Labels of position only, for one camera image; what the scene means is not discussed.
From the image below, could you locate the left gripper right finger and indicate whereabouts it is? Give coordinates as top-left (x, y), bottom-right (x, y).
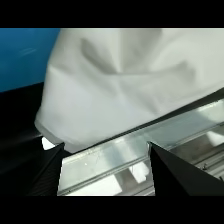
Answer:
top-left (147, 141), bottom-right (224, 197)

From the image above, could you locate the silver frame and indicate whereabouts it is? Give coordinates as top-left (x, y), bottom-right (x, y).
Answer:
top-left (57, 98), bottom-right (224, 197)

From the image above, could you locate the white garment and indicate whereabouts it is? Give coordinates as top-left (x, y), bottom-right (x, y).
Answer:
top-left (34, 28), bottom-right (224, 154)

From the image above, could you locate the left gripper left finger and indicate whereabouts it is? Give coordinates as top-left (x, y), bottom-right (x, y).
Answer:
top-left (27, 142), bottom-right (66, 197)

